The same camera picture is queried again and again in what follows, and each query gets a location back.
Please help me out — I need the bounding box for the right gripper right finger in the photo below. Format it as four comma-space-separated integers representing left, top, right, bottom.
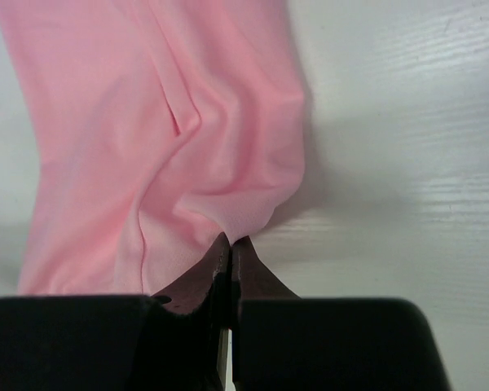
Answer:
231, 237, 304, 390

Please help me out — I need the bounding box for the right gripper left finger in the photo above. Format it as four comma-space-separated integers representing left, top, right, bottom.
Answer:
154, 233, 231, 390

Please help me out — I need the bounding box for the pink t shirt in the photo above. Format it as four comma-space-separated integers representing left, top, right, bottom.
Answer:
0, 1, 305, 295

